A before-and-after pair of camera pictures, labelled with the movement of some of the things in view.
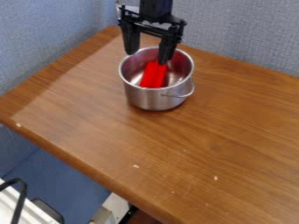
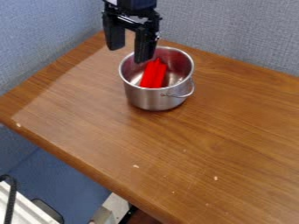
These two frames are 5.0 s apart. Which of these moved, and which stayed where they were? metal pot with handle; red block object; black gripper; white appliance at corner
Moved: black gripper
Stayed: white appliance at corner; metal pot with handle; red block object
